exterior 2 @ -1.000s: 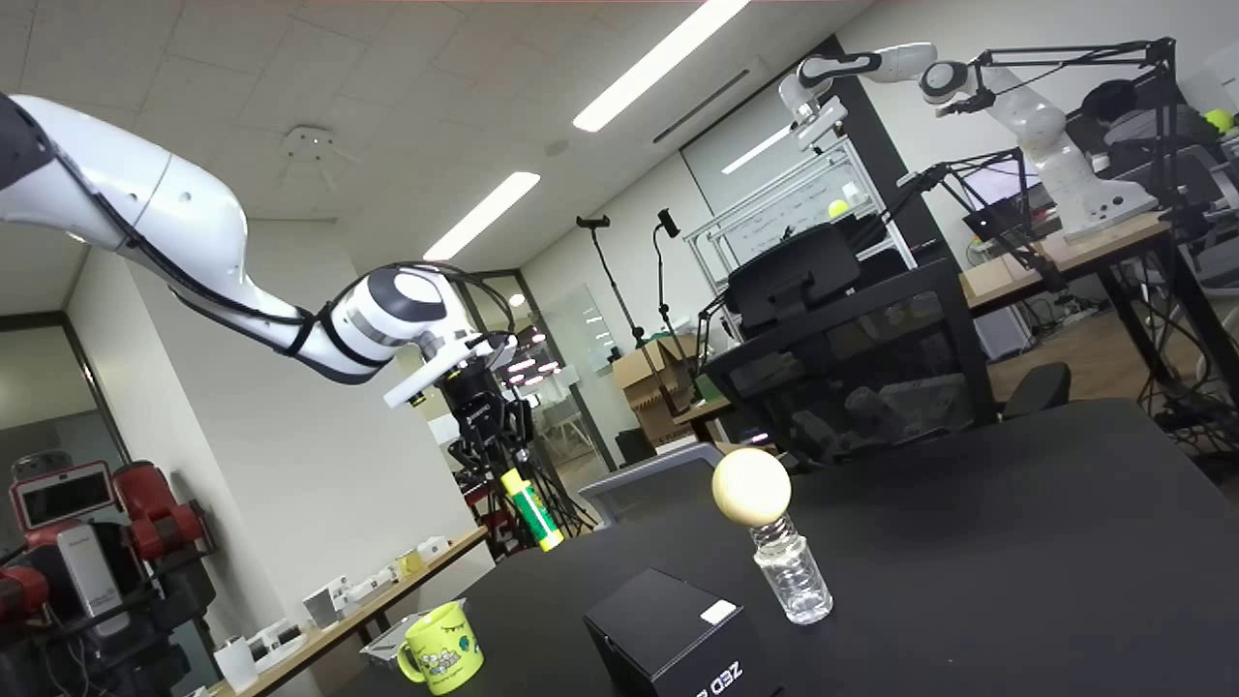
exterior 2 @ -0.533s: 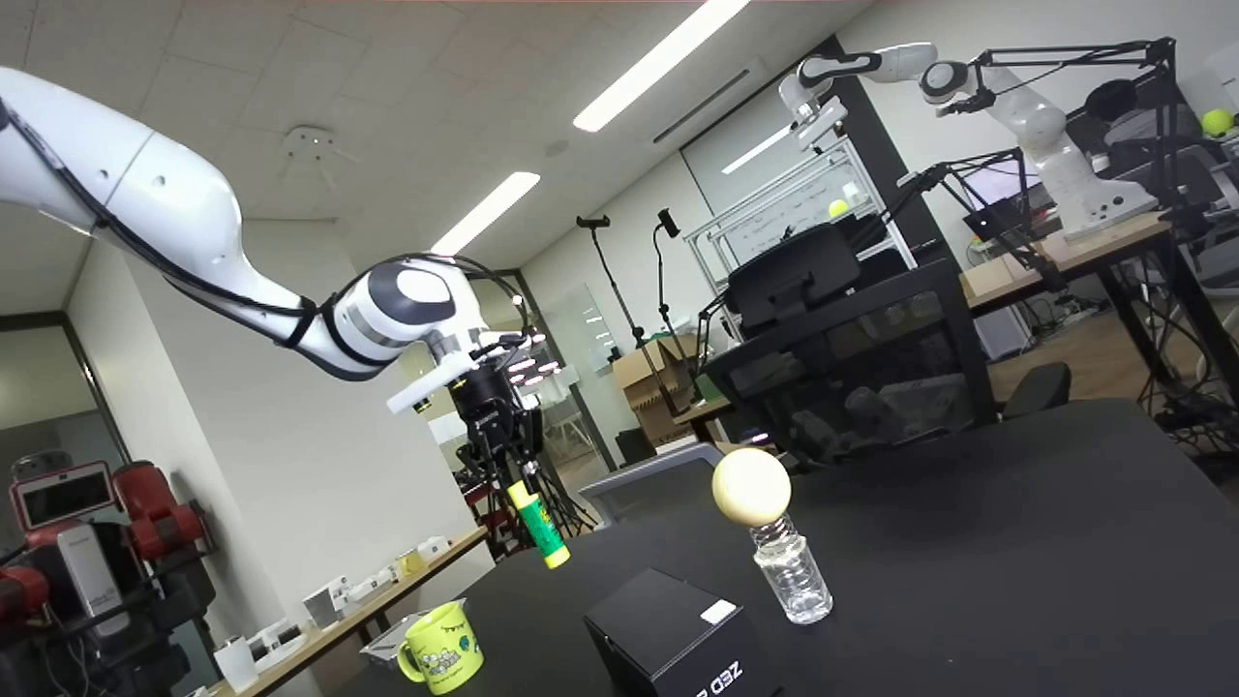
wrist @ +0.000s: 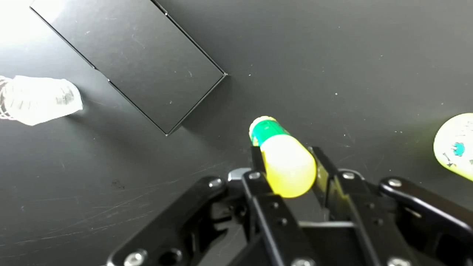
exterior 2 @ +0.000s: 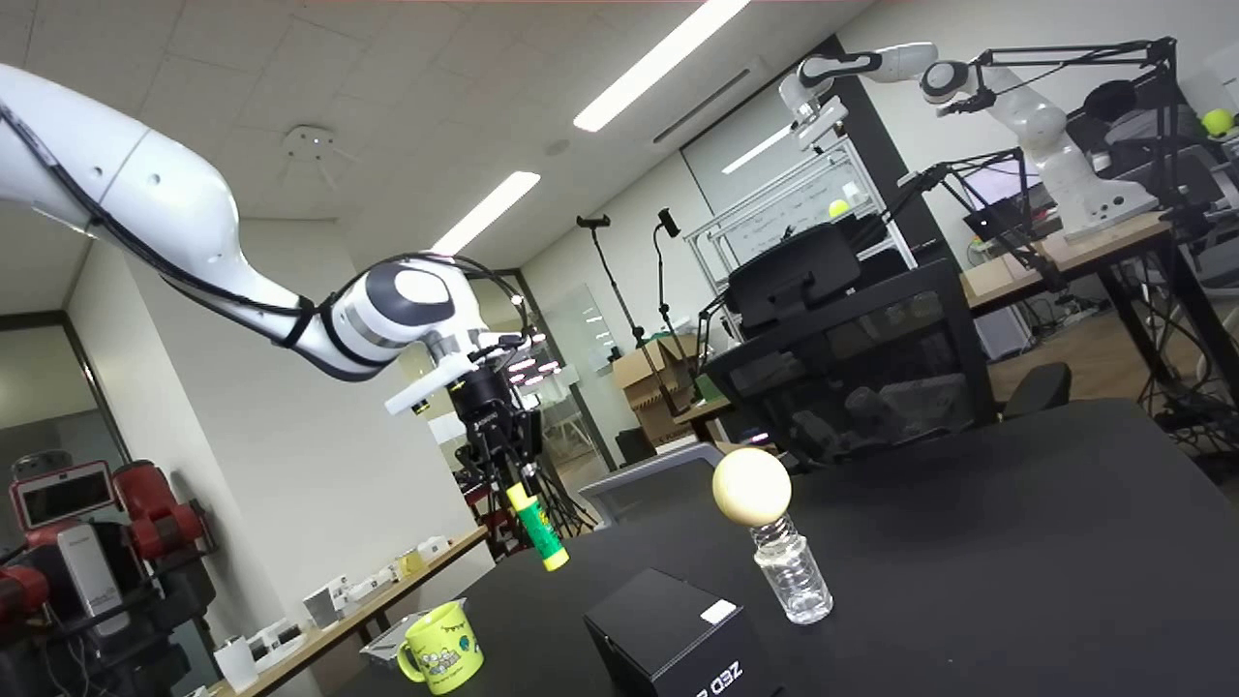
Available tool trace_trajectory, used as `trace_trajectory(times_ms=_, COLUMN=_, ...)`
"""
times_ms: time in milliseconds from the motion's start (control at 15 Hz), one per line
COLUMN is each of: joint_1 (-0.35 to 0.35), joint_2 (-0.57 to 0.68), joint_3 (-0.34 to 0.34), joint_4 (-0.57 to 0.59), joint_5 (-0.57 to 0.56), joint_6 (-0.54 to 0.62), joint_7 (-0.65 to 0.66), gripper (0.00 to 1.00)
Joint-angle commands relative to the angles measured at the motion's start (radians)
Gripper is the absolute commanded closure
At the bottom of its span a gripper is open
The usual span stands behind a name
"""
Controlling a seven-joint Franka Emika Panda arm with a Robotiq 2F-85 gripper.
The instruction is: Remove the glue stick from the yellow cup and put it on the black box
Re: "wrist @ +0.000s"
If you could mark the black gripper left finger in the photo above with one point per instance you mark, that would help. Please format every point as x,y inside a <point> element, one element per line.
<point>267,223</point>

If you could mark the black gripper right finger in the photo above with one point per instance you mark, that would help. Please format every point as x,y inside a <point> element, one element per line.
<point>374,223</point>

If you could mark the yellow green glue stick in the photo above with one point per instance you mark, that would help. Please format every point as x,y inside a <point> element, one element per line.
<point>288,163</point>

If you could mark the black rectangular box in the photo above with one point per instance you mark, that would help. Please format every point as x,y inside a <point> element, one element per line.
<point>137,54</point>

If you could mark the yellow patterned cup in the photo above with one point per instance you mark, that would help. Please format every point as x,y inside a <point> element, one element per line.
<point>458,146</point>

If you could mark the clear plastic bottle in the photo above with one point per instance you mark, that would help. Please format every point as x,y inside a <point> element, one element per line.
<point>38,98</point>

